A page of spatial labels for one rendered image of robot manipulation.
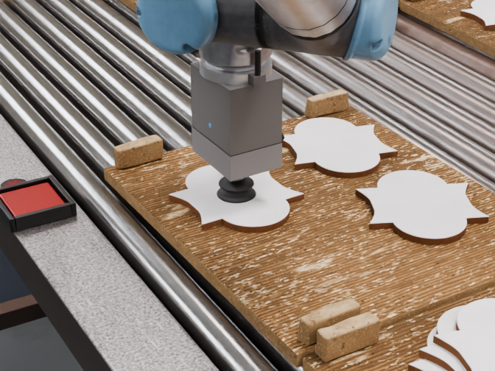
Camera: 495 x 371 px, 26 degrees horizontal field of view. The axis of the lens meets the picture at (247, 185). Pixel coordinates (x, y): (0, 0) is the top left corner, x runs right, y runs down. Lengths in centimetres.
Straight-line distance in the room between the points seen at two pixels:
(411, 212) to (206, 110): 24
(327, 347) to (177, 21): 31
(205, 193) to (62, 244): 16
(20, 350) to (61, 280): 145
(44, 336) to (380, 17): 180
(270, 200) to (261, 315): 20
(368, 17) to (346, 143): 41
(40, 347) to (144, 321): 152
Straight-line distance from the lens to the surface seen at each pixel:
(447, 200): 118
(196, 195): 117
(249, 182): 116
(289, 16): 83
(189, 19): 93
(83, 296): 107
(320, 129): 132
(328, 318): 96
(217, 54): 107
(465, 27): 170
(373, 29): 90
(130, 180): 123
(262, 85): 108
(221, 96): 109
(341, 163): 124
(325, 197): 119
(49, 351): 253
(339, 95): 138
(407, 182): 121
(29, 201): 122
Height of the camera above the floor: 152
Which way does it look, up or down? 29 degrees down
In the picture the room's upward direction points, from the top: straight up
